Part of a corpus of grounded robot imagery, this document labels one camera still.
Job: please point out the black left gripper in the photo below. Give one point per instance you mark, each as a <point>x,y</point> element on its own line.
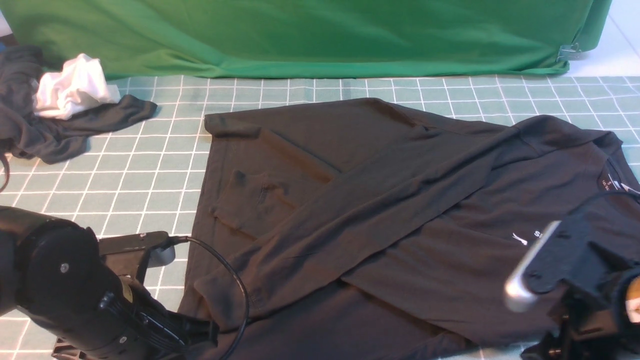
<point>127,323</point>

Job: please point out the teal grid-pattern tablecloth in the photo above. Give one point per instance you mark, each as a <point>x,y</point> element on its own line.
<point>149,177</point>

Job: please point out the green backdrop cloth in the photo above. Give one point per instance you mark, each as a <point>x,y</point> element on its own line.
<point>277,39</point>

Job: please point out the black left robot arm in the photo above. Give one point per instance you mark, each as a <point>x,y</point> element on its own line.
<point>89,292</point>

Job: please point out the crumpled dark gray garment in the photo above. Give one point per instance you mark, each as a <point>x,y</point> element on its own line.
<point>27,135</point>

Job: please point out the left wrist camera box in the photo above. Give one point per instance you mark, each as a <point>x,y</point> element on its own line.
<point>155,248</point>

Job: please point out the metal binder clip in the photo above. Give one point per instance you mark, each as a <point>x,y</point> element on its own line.
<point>569,52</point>

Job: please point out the crumpled white cloth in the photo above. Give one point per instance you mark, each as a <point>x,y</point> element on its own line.
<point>80,86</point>

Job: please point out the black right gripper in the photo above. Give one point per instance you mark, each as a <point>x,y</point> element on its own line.
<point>591,320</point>

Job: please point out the dark gray long-sleeved shirt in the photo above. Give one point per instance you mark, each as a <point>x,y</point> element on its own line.
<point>365,230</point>

